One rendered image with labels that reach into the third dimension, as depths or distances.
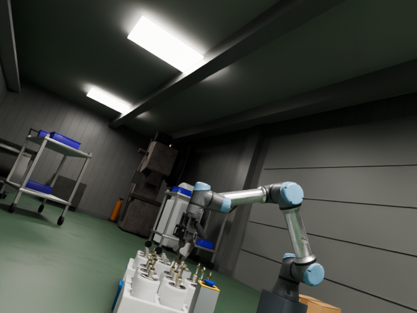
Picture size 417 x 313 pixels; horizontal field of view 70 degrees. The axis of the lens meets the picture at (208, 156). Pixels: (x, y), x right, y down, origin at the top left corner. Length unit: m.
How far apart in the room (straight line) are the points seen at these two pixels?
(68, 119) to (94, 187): 2.00
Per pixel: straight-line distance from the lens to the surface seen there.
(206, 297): 1.14
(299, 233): 1.64
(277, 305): 1.77
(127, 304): 1.25
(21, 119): 9.07
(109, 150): 9.20
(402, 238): 3.53
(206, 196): 1.39
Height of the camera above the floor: 0.48
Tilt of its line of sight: 14 degrees up
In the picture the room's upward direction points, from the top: 19 degrees clockwise
